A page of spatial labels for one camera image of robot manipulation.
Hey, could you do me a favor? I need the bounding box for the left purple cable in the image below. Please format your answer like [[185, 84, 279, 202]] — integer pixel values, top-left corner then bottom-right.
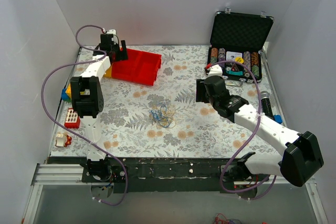
[[41, 25, 129, 206]]

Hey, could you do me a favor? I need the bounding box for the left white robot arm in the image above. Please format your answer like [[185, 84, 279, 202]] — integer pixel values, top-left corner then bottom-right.
[[70, 29, 127, 182]]

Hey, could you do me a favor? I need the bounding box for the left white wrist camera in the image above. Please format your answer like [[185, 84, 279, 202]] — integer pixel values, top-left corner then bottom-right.
[[106, 29, 117, 35]]

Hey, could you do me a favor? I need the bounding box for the blue toy block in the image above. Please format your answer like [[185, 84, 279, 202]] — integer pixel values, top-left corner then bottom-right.
[[61, 89, 69, 102]]

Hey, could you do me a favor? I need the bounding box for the white red toy figure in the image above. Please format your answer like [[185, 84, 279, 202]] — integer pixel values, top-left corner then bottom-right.
[[55, 133, 72, 147]]

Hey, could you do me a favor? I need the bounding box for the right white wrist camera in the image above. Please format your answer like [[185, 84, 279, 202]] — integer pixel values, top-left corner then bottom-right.
[[205, 64, 223, 77]]

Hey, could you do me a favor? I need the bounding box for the aluminium frame rail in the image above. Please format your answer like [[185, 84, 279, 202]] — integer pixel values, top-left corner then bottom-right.
[[31, 163, 85, 185]]

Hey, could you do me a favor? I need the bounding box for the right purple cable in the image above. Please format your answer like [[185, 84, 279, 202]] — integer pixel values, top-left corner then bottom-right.
[[209, 60, 277, 200]]

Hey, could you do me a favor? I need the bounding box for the yellow green toy block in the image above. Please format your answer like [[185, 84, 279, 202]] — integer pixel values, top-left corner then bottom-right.
[[65, 84, 71, 101]]

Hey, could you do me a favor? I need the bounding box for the red blue wires bundle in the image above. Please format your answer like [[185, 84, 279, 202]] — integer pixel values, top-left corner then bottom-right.
[[214, 213, 242, 224]]

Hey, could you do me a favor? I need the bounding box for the black poker chip case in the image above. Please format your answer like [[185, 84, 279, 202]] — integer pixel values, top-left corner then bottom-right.
[[207, 11, 274, 83]]

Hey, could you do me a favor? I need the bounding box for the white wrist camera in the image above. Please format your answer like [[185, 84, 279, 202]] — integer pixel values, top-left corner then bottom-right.
[[205, 64, 223, 77], [106, 29, 117, 35]]

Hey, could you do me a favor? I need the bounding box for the small blue block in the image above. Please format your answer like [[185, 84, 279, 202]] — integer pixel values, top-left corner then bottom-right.
[[274, 115, 283, 124]]

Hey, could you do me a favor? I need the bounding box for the blue wire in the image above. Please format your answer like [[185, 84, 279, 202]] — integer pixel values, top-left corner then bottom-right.
[[148, 104, 169, 128]]

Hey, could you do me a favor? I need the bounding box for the red plastic bin tray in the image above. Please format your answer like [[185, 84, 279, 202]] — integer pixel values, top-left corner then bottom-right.
[[111, 49, 162, 86]]

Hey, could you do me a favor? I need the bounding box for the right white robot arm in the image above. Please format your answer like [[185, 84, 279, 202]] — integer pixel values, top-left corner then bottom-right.
[[196, 76, 324, 187]]

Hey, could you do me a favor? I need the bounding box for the purple cable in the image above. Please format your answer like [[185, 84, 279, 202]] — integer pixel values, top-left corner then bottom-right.
[[209, 60, 277, 200], [41, 25, 129, 206]]

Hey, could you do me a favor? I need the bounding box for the red white window block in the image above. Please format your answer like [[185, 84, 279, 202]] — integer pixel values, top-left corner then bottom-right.
[[64, 108, 80, 129]]

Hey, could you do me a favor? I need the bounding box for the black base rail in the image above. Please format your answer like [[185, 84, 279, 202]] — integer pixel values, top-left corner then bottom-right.
[[47, 157, 271, 193]]

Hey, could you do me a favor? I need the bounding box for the black microphone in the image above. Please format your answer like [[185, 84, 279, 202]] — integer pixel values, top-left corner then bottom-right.
[[260, 91, 274, 120]]

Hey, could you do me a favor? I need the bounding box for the yellow plastic bin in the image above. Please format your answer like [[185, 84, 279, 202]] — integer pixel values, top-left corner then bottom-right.
[[103, 67, 112, 78]]

